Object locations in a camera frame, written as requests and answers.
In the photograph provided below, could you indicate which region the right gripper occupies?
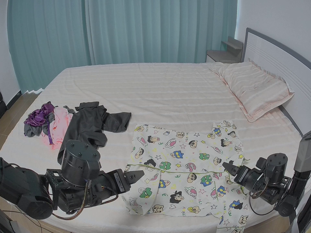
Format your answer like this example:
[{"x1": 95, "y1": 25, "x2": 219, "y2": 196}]
[{"x1": 233, "y1": 165, "x2": 261, "y2": 194}]

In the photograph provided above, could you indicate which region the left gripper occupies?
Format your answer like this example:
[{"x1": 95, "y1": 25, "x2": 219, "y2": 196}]
[{"x1": 87, "y1": 170, "x2": 133, "y2": 207}]

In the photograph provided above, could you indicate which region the white printed pyjama top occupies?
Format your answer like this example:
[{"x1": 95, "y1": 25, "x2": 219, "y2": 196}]
[{"x1": 121, "y1": 121, "x2": 251, "y2": 233}]

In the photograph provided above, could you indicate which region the bed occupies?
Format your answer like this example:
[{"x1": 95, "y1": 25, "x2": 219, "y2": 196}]
[{"x1": 0, "y1": 28, "x2": 311, "y2": 233}]

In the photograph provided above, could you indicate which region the pile of clothes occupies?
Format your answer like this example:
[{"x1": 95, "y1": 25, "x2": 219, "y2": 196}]
[{"x1": 23, "y1": 101, "x2": 74, "y2": 151}]

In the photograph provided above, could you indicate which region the black garment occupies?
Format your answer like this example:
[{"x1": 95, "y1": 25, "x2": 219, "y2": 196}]
[{"x1": 58, "y1": 102, "x2": 132, "y2": 155}]

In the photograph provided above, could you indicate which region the pale pink striped pillow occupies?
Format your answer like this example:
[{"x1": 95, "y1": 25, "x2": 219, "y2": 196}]
[{"x1": 208, "y1": 61, "x2": 295, "y2": 123}]

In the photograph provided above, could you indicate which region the grey bedside table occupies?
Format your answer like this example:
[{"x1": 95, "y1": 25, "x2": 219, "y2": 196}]
[{"x1": 206, "y1": 36, "x2": 244, "y2": 64}]

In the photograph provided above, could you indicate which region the blue-green curtain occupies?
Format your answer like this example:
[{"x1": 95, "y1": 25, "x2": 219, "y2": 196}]
[
  {"x1": 7, "y1": 0, "x2": 94, "y2": 93},
  {"x1": 84, "y1": 0, "x2": 238, "y2": 65}
]

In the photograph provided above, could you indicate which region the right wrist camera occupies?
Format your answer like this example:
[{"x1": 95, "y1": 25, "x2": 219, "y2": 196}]
[{"x1": 256, "y1": 157, "x2": 268, "y2": 172}]

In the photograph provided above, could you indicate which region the black cable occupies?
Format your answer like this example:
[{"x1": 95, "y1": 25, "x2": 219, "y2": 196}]
[{"x1": 248, "y1": 186, "x2": 276, "y2": 216}]

